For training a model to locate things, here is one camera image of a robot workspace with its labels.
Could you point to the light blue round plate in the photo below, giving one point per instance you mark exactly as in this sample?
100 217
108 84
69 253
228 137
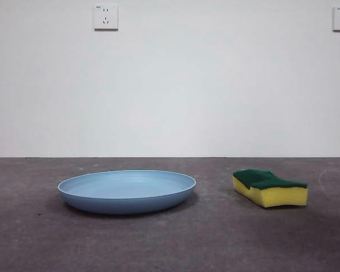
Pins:
124 198

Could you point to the yellow sponge with green scourer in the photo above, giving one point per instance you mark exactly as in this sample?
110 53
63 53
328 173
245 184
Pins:
280 198

